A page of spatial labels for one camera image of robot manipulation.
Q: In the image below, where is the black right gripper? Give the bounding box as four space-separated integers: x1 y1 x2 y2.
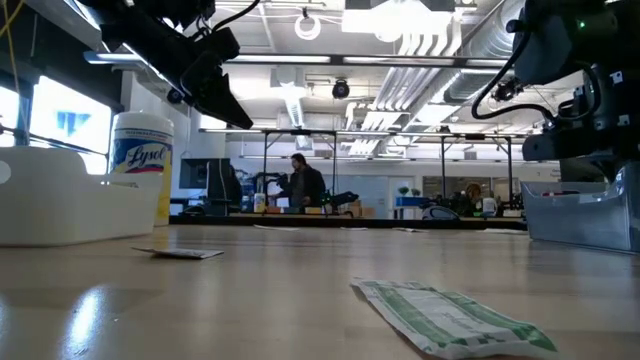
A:
513 0 640 183

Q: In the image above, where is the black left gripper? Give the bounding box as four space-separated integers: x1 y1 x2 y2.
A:
179 26 255 131

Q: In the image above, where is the white blue alcohol wipe packet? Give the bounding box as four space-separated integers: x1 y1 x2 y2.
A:
131 245 226 261

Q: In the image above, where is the long ceiling light bar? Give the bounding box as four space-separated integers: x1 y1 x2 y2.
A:
83 49 509 69

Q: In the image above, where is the yellow white Lysol wipes canister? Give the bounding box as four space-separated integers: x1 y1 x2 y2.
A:
110 111 176 228

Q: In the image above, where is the clear grey plastic bin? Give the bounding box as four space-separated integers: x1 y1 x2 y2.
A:
519 159 640 255

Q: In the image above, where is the person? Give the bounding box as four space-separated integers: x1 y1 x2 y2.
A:
460 181 485 217
272 152 328 209

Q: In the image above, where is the brown cardboard box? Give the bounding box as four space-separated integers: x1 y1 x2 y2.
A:
348 199 377 219

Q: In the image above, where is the white plastic bin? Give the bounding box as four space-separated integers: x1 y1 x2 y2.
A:
0 146 165 248

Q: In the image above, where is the blue box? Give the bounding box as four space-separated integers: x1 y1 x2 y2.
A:
394 195 432 209

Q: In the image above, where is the black background station frame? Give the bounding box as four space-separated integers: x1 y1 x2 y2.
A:
438 132 515 214
260 128 340 217

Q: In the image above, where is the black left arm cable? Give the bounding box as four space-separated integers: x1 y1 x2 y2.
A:
197 0 262 39

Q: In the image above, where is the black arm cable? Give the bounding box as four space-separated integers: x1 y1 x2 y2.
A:
197 0 262 39
470 29 601 124

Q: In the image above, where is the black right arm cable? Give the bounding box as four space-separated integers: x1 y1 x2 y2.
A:
470 29 601 124

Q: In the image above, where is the silver ventilation duct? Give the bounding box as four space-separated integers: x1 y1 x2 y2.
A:
442 0 526 104

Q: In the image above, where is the black aluminium table frame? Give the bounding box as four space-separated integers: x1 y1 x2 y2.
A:
168 213 529 232

